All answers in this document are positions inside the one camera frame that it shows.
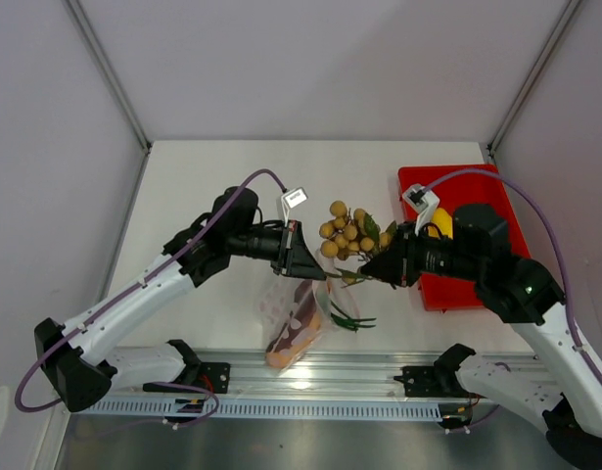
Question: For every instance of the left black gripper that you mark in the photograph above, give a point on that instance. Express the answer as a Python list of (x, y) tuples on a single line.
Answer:
[(292, 248)]

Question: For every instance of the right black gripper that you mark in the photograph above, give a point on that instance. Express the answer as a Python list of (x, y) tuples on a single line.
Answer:
[(397, 264)]

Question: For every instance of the longan bunch with leaves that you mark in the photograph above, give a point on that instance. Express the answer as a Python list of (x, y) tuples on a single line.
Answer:
[(351, 234)]

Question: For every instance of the clear pink zip top bag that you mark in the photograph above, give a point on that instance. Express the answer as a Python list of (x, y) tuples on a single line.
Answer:
[(328, 290)]

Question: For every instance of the toy ham slice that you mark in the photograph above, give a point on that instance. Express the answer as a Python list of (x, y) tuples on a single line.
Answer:
[(292, 321)]

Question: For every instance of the green scallion toy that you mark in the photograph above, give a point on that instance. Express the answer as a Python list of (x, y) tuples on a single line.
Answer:
[(347, 322)]

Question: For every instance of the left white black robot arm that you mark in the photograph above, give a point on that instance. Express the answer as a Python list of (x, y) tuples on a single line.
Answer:
[(82, 357)]

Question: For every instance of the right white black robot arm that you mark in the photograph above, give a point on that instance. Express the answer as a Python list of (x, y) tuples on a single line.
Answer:
[(524, 295)]

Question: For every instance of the yellow toy pepper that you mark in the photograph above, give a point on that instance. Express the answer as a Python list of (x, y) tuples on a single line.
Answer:
[(440, 225)]

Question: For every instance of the red plastic tray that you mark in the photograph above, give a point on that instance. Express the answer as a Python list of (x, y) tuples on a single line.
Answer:
[(441, 293)]

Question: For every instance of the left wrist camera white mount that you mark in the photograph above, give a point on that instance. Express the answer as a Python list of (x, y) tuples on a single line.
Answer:
[(289, 201)]

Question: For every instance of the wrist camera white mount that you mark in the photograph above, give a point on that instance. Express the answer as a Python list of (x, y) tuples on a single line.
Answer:
[(289, 201), (423, 201)]

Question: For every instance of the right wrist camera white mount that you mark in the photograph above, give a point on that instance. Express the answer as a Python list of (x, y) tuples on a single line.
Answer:
[(423, 201)]

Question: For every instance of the aluminium mounting rail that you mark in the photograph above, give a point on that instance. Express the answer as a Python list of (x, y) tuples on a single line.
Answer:
[(318, 375)]

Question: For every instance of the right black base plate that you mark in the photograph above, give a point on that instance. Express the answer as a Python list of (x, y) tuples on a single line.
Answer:
[(429, 382)]

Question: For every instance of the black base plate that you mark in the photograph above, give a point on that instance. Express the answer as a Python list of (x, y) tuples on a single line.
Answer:
[(213, 377), (429, 382)]

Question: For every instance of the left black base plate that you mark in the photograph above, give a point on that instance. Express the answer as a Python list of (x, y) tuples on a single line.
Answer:
[(213, 377)]

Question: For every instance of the right aluminium frame post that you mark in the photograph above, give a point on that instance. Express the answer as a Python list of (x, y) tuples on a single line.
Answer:
[(552, 44)]

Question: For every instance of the aluminium frame post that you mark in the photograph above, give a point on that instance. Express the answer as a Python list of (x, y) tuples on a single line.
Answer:
[(97, 53), (552, 44)]

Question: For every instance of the white slotted cable duct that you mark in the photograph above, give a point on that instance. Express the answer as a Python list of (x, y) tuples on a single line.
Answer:
[(392, 410)]

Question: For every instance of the left aluminium frame post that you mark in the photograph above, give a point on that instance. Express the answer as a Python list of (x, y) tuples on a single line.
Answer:
[(97, 53)]

